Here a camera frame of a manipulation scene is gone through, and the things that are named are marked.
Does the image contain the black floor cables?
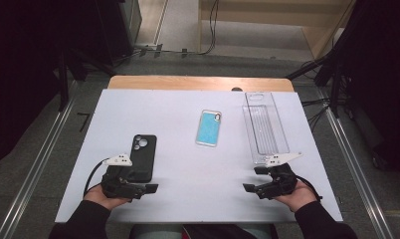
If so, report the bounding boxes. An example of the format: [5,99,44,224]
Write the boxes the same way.
[300,96,333,131]

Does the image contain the metal floor rail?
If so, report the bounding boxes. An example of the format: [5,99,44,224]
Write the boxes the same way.
[320,89,395,239]
[0,81,79,239]

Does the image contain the person's left hand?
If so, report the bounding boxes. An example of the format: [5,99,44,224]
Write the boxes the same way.
[83,183,132,212]

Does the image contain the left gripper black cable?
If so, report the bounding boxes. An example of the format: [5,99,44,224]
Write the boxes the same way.
[83,157,109,197]

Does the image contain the black stand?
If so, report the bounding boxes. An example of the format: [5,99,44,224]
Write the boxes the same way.
[57,46,117,113]
[286,33,358,119]

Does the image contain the wooden table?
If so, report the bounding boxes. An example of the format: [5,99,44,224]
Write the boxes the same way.
[106,75,296,94]

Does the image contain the hanging black cable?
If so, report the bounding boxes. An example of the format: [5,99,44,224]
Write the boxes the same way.
[201,0,221,56]

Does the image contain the iridescent blue phone case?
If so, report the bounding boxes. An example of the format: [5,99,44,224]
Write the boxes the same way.
[195,110,223,148]

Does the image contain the wooden shelf unit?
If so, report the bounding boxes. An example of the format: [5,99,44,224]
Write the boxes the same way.
[197,0,356,60]

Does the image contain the grey cabinet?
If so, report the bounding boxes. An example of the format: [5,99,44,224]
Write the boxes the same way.
[117,0,143,46]

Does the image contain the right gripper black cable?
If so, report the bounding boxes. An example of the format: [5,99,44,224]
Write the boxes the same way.
[296,174,323,203]

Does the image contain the black phone case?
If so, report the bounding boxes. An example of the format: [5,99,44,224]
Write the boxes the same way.
[126,133,158,184]

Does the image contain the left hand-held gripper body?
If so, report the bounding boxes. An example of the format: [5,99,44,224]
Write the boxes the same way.
[100,153,147,200]

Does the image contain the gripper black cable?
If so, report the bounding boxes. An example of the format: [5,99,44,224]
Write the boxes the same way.
[296,174,323,203]
[83,157,109,197]

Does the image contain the person's right hand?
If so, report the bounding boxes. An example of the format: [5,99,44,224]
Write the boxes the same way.
[274,178,318,213]

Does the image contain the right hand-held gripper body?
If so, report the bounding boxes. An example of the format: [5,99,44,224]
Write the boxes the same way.
[256,151,303,200]

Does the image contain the clear plastic tray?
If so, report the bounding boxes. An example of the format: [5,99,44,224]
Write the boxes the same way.
[242,92,292,166]

